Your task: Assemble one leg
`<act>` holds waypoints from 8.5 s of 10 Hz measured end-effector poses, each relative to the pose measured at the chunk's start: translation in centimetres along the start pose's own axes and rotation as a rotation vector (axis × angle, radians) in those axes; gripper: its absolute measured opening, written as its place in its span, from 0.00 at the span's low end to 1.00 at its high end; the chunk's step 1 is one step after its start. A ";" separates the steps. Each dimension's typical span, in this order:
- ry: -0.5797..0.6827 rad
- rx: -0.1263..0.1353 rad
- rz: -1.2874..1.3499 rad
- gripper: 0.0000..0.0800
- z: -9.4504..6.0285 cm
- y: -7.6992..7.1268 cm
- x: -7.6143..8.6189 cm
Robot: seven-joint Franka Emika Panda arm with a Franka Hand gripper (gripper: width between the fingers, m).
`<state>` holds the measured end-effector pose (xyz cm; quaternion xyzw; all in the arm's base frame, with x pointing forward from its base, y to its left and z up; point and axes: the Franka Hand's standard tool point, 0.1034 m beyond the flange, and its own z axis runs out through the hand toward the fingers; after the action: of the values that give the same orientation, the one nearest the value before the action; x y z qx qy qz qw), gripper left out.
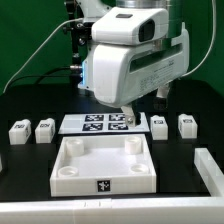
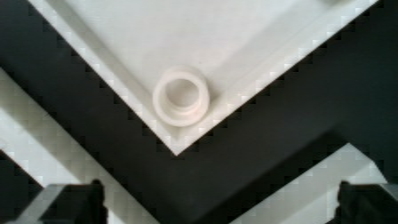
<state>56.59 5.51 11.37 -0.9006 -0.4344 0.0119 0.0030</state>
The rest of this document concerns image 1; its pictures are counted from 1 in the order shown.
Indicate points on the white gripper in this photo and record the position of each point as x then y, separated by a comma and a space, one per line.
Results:
121, 74

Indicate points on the white square table top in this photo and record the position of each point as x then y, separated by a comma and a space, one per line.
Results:
103, 165

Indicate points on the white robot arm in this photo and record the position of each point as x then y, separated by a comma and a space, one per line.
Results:
93, 10

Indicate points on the white sheet with tags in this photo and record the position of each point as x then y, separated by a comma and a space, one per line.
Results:
100, 123

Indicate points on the white right wall fence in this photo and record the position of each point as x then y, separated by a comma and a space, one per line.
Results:
210, 172

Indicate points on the white wall fence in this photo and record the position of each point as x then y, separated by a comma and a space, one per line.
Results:
183, 210
210, 172

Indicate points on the black camera stand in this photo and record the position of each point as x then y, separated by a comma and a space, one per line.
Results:
78, 33

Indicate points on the white front wall fence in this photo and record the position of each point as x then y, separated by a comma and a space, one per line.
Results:
183, 210

